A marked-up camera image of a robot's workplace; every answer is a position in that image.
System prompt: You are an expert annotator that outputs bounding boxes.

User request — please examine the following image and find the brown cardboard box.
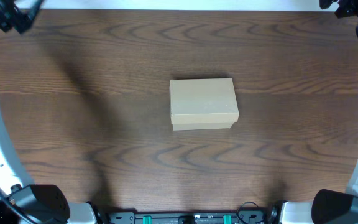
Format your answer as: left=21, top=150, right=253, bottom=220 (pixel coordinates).
left=170, top=78, right=239, bottom=131

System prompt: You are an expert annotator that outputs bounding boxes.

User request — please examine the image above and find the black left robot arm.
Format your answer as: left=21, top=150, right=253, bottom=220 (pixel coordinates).
left=0, top=107, right=98, bottom=223

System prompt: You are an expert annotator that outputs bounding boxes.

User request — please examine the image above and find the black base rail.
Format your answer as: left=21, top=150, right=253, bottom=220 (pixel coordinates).
left=108, top=208, right=276, bottom=224

